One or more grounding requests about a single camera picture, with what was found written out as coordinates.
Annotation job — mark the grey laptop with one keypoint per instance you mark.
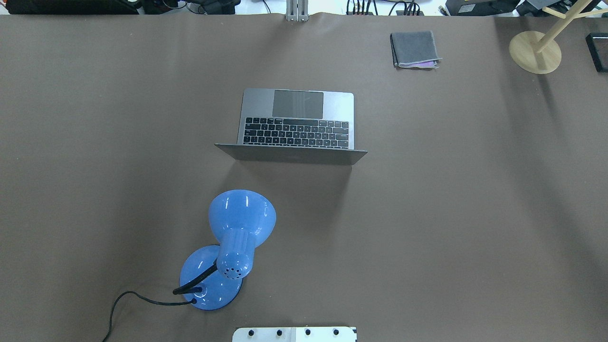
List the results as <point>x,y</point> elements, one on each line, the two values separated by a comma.
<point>296,126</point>

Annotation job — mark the blue desk lamp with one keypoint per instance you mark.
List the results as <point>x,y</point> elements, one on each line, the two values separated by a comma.
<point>212,276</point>

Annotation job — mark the folded grey cloth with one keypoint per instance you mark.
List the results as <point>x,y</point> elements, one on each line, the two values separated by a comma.
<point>414,50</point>

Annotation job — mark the wooden mug tree stand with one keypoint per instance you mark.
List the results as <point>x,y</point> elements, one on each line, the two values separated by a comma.
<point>538,52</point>

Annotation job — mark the aluminium frame post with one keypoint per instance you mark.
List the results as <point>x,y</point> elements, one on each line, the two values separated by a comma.
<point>297,10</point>

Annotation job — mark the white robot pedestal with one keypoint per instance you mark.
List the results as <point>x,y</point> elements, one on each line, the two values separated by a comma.
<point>296,334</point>

